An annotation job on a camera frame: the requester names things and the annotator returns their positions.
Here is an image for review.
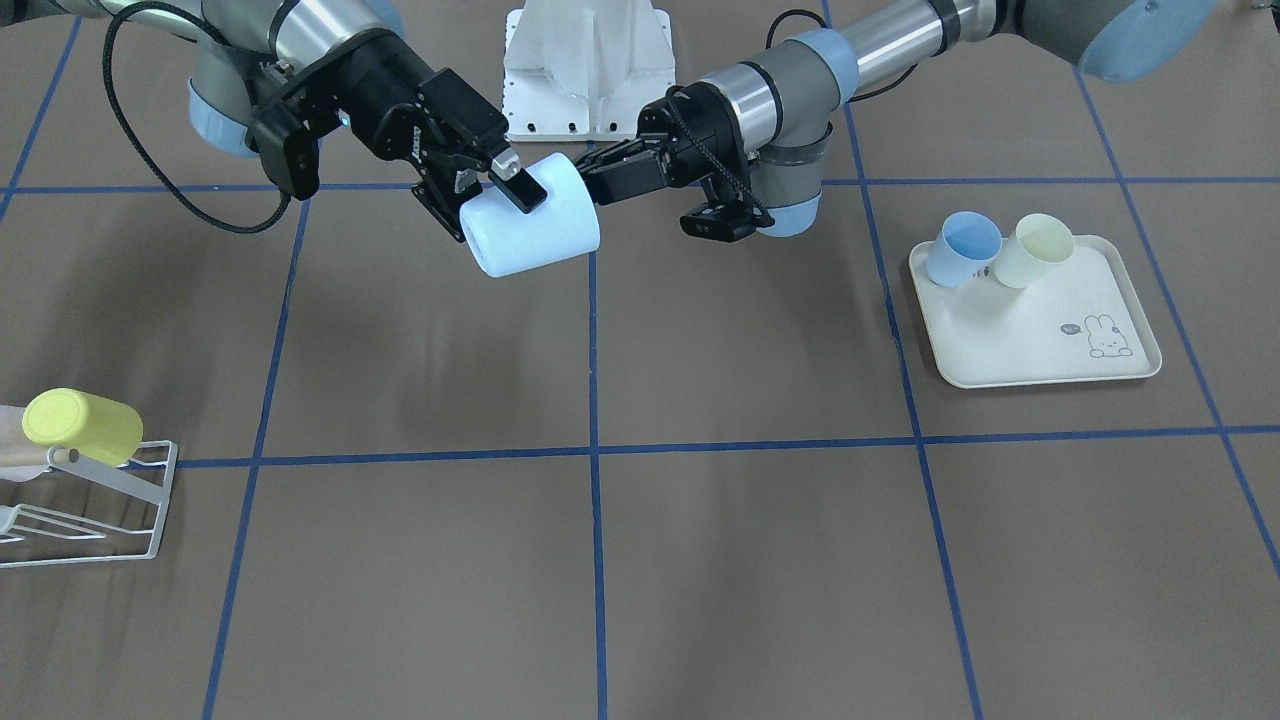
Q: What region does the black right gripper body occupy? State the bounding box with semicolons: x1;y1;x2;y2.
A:
250;29;513;214

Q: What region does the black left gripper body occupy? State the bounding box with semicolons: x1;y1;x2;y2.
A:
631;83;774;243

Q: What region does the light blue plastic cup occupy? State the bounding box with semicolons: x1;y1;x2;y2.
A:
460;152;602;278

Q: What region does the pale green plastic cup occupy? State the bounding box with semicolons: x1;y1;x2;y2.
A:
992;213;1075;290

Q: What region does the yellow plastic cup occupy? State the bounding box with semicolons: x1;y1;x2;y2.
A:
22;388;145;468

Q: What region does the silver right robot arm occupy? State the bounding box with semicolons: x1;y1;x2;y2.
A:
3;1;548;241

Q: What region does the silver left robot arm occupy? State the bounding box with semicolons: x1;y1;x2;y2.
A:
576;1;1213;243

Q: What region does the cream plastic tray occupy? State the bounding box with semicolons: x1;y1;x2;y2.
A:
909;234;1164;389

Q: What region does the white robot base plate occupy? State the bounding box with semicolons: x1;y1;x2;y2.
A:
502;1;676;142

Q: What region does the white wire cup rack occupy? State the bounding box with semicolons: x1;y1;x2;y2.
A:
1;439;180;570

